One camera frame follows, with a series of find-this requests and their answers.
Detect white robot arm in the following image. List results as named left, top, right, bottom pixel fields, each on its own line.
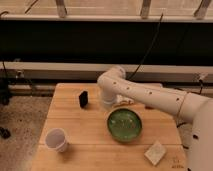
left=97, top=66, right=213, bottom=171

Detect black eraser block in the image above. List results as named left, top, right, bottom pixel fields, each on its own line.
left=79, top=91, right=88, bottom=108

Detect white plastic bottle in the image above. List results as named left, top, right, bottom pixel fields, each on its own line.
left=115, top=95, right=134, bottom=107

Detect green round bowl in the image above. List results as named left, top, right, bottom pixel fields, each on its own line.
left=107, top=108, right=143, bottom=143

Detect white plastic cup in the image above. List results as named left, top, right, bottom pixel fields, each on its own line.
left=45, top=128, right=68, bottom=152

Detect black object on floor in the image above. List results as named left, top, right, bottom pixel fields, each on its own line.
left=0, top=127, right=11, bottom=139

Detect black hanging cable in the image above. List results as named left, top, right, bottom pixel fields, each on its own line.
left=125, top=13, right=165, bottom=83

